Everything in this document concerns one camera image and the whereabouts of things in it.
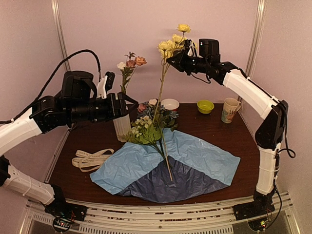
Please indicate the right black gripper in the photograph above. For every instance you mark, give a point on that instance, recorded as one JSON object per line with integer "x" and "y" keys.
{"x": 184, "y": 61}

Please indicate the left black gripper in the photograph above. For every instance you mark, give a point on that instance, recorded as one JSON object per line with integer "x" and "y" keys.
{"x": 121, "y": 110}

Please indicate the yellow flower bunch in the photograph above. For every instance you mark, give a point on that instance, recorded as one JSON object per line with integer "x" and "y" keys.
{"x": 166, "y": 49}

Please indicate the pink orange white flower stem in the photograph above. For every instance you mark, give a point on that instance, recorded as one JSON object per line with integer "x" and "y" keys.
{"x": 129, "y": 67}

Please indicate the white green leafy flower bunch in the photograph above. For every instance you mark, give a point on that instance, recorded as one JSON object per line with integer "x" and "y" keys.
{"x": 145, "y": 131}

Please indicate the blue pink flower bunch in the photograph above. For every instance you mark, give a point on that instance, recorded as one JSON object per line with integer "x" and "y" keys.
{"x": 156, "y": 111}

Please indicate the light blue wrapping paper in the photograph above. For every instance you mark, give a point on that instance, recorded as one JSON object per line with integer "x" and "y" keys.
{"x": 133, "y": 161}

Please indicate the beige printed ribbon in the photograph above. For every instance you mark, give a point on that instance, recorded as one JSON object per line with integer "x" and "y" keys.
{"x": 87, "y": 162}

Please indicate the dark blue wrapping paper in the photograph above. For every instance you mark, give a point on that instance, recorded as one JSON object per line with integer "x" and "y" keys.
{"x": 187, "y": 182}

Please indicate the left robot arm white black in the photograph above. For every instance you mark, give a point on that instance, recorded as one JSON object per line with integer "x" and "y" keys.
{"x": 44, "y": 115}

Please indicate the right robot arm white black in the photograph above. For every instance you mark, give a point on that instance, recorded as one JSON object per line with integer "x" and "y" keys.
{"x": 273, "y": 111}

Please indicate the white ribbed ceramic vase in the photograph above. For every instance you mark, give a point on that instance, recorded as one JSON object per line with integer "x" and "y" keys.
{"x": 122, "y": 127}

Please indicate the white ceramic bowl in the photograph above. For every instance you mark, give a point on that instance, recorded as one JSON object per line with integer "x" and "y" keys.
{"x": 170, "y": 104}

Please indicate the green plastic bowl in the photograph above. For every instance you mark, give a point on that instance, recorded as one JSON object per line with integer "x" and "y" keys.
{"x": 205, "y": 106}

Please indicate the floral ceramic mug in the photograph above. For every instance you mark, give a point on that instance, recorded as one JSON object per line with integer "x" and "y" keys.
{"x": 230, "y": 107}

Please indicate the left circuit board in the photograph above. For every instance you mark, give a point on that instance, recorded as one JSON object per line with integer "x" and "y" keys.
{"x": 61, "y": 224}

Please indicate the circuit board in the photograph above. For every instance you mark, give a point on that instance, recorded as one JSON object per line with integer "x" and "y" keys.
{"x": 260, "y": 225}
{"x": 61, "y": 224}

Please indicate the right circuit board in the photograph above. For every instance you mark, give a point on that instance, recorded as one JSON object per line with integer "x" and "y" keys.
{"x": 260, "y": 225}

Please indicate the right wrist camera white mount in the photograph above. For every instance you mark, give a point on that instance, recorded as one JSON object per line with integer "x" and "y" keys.
{"x": 190, "y": 48}

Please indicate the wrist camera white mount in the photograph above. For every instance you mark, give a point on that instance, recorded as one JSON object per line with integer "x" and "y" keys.
{"x": 190, "y": 48}
{"x": 105, "y": 84}

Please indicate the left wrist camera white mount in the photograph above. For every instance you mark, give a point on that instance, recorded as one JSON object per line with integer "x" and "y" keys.
{"x": 105, "y": 84}

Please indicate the right aluminium corner post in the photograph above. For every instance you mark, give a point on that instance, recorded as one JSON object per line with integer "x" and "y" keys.
{"x": 256, "y": 40}

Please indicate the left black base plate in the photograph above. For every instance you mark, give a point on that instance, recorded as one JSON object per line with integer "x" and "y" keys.
{"x": 69, "y": 211}

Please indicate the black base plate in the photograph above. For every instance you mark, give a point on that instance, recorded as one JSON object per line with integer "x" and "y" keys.
{"x": 69, "y": 211}
{"x": 250, "y": 210}

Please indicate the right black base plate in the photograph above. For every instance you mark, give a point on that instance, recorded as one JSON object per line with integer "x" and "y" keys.
{"x": 250, "y": 210}

